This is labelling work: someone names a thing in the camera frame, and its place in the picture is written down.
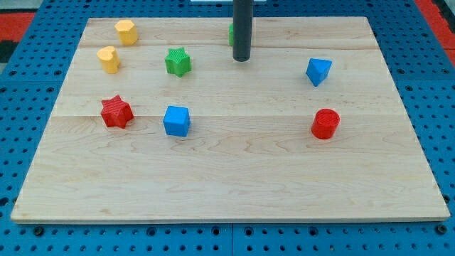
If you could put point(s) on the yellow heart block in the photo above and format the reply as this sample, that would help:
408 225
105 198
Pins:
109 59

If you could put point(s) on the blue cube block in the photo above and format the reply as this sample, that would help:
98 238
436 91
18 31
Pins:
177 121

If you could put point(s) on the green block behind rod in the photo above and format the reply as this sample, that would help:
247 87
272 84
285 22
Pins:
230 34

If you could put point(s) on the yellow hexagon block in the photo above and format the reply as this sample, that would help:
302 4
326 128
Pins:
127 32

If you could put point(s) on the light wooden board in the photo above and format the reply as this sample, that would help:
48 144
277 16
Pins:
249 155

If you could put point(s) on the red cylinder block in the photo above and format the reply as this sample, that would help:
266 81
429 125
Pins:
325 123

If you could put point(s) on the red star block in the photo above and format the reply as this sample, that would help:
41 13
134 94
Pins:
116 112

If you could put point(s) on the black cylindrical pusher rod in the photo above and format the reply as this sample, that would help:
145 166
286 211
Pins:
242 29

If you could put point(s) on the green star block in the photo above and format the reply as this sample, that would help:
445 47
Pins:
178 62

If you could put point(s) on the blue triangular prism block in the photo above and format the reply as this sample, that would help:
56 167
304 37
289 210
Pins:
317 70

